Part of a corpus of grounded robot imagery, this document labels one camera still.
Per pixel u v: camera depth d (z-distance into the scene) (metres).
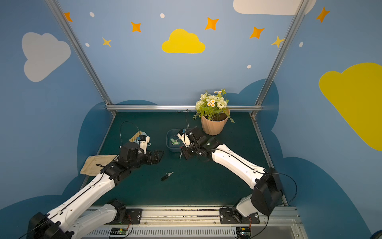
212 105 0.79
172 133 1.01
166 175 0.88
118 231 0.72
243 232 0.73
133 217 0.74
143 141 0.70
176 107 1.34
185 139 0.68
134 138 1.05
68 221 0.42
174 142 1.04
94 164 0.93
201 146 0.58
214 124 0.96
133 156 0.62
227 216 0.74
